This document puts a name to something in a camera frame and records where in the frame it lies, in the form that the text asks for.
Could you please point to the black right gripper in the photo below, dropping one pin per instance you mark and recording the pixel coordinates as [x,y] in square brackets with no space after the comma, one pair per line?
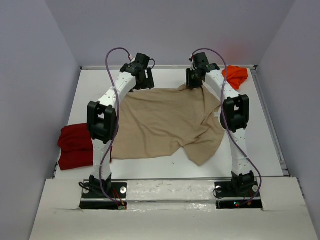
[190,84]

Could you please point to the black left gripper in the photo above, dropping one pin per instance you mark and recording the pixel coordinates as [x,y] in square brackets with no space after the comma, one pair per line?
[148,83]

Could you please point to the beige t shirt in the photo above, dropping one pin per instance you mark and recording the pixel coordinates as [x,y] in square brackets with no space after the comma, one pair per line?
[158,122]

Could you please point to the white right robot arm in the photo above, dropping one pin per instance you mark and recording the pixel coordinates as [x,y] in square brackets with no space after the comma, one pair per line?
[234,118]

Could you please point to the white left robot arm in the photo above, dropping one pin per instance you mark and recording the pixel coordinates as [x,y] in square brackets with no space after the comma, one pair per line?
[102,117]

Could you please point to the orange t shirt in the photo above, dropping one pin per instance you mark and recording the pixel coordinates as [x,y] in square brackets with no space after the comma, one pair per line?
[235,75]

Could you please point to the dark red t shirt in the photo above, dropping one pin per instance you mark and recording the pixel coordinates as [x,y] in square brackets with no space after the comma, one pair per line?
[76,146]

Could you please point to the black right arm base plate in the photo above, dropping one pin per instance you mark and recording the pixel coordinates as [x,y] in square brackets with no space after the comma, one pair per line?
[228,199]

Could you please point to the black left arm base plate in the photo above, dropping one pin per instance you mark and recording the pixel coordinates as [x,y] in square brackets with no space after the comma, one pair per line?
[92,197]

